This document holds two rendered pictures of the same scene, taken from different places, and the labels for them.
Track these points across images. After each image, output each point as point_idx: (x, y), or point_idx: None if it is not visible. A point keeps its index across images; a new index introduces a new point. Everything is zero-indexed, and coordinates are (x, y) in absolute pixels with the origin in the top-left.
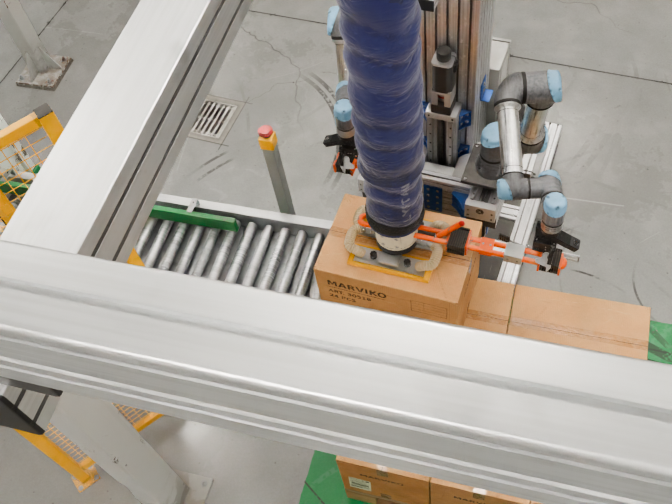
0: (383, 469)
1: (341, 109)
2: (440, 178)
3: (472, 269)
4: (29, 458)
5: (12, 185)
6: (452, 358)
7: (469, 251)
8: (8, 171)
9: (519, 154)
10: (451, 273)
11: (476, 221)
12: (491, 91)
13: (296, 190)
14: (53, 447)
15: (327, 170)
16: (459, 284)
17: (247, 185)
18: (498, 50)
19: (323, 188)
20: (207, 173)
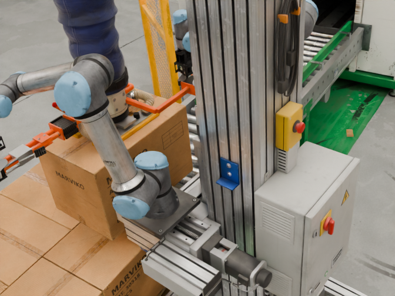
0: (25, 173)
1: (176, 10)
2: (187, 185)
3: (76, 184)
4: (184, 97)
5: (334, 35)
6: None
7: (72, 159)
8: (347, 33)
9: (30, 77)
10: (61, 145)
11: (97, 170)
12: (230, 187)
13: (359, 232)
14: (150, 69)
15: (382, 259)
16: (47, 147)
17: (372, 199)
18: (293, 200)
19: (357, 252)
20: (392, 177)
